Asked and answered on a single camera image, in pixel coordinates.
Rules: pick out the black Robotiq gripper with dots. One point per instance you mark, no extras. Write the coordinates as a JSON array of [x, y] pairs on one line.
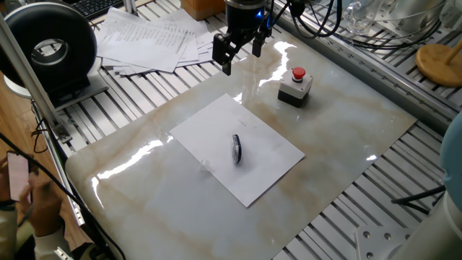
[[242, 16]]

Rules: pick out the small blue white pen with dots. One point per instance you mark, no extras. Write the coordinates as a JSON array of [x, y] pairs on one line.
[[236, 150]]

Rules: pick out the smartphone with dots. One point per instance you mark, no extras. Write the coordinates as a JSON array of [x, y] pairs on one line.
[[18, 177]]

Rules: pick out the clear adhesive tape piece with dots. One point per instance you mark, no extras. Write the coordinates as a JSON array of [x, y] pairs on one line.
[[206, 166]]

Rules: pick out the person right hand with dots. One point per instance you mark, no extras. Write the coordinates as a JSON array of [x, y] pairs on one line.
[[43, 209]]

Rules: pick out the person left hand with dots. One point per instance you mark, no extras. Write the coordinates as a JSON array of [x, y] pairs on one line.
[[3, 180]]

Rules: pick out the printed white paper sheet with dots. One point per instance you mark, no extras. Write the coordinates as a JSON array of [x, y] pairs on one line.
[[205, 57], [144, 39], [202, 36]]

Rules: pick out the wooden box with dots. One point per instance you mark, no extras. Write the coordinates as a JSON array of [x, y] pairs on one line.
[[202, 9]]

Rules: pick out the red emergency stop button box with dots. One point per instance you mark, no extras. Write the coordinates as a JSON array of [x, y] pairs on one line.
[[294, 90]]

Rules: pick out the clear glass pitcher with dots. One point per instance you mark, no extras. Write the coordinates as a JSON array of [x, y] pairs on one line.
[[355, 20]]

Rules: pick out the marble pattern board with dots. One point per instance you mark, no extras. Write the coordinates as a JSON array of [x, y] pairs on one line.
[[325, 144]]

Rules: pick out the black computer keyboard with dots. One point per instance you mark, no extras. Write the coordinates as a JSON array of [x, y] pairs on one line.
[[97, 7]]

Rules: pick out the round wooden stand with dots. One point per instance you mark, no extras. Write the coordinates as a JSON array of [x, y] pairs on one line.
[[435, 66]]

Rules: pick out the silver robot mounting plate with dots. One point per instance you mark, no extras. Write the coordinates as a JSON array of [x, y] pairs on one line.
[[375, 245]]

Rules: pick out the aluminium frame post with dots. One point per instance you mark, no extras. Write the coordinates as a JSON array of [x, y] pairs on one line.
[[130, 5], [63, 254], [30, 77]]

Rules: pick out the grey metal base plate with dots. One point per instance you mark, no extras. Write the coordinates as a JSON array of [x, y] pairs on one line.
[[94, 86]]

